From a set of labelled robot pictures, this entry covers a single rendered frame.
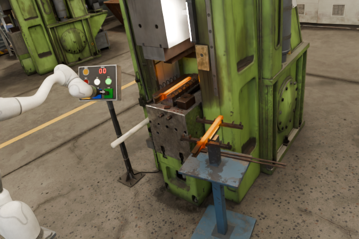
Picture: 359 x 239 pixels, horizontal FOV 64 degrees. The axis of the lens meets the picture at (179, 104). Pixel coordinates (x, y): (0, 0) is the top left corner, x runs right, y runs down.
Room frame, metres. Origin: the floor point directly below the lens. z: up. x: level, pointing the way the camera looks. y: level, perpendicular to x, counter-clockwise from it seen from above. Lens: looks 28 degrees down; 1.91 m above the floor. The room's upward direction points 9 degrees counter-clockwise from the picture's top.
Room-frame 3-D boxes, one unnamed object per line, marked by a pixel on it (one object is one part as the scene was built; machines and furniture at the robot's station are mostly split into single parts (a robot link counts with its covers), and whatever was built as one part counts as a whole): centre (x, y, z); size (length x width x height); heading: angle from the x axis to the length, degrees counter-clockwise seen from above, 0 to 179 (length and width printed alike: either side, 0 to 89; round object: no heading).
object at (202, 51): (1.82, -0.20, 1.27); 0.09 x 0.02 x 0.17; 48
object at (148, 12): (2.06, -0.05, 1.56); 0.42 x 0.39 x 0.40; 138
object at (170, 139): (2.06, -0.07, 0.69); 0.56 x 0.38 x 0.45; 138
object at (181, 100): (1.85, -0.05, 0.95); 0.12 x 0.08 x 0.06; 138
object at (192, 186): (2.06, -0.07, 0.23); 0.55 x 0.37 x 0.47; 138
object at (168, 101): (2.08, -0.02, 0.96); 0.42 x 0.20 x 0.09; 138
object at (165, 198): (1.89, 0.15, 0.01); 0.58 x 0.39 x 0.01; 48
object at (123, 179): (2.24, 0.59, 0.05); 0.22 x 0.22 x 0.09; 48
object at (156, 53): (2.08, -0.02, 1.32); 0.42 x 0.20 x 0.10; 138
